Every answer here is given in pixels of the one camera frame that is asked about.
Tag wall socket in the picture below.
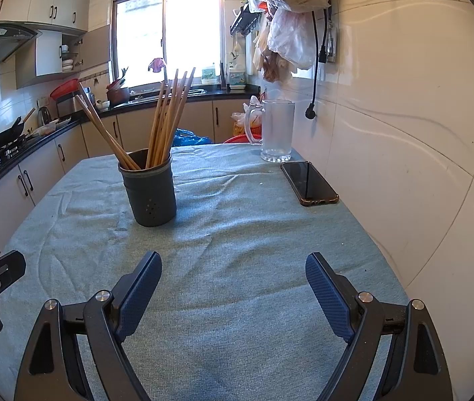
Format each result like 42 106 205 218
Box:
325 21 339 63

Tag black smartphone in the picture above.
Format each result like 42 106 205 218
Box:
280 161 340 207

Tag open wall cabinet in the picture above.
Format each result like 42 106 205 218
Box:
15 25 111 89

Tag red plastic basin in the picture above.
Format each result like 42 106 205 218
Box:
224 135 263 145

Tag gas stove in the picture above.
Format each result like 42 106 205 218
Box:
0 134 33 176

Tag black frying pan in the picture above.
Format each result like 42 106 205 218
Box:
0 108 37 149

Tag bundle of wooden chopsticks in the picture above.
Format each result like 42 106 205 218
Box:
74 67 197 171

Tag silver rice cooker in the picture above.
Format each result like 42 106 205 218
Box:
55 88 96 118

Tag black power cable with plug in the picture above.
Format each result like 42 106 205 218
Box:
305 8 332 120

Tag black kitchen countertop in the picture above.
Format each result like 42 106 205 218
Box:
0 85 260 214

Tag black utensil rack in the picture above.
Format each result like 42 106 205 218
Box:
230 4 263 36

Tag crumpled white plastic bag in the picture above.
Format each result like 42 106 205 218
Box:
231 96 265 136

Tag brown hanging bag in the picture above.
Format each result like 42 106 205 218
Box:
262 52 292 83

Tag blue plastic bag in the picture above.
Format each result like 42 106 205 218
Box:
172 129 213 148

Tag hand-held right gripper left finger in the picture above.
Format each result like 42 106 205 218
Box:
13 251 163 401

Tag tray of food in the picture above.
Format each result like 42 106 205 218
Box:
36 119 73 136

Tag green-grey tablecloth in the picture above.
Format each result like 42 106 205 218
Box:
0 142 409 401

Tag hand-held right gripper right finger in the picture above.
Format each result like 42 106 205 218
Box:
305 252 454 401

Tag brown clay pot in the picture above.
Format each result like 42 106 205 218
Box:
107 87 130 107

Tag clear glass mug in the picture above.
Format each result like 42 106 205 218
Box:
243 99 295 163

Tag beige lower cabinets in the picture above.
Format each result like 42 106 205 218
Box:
0 98 263 260

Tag window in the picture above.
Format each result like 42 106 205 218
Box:
112 0 225 90

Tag translucent plastic bag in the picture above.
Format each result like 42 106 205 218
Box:
267 8 317 70

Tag dark grey chopstick holder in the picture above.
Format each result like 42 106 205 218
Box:
118 148 178 227

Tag red plastic colander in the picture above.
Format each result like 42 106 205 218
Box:
50 79 81 101

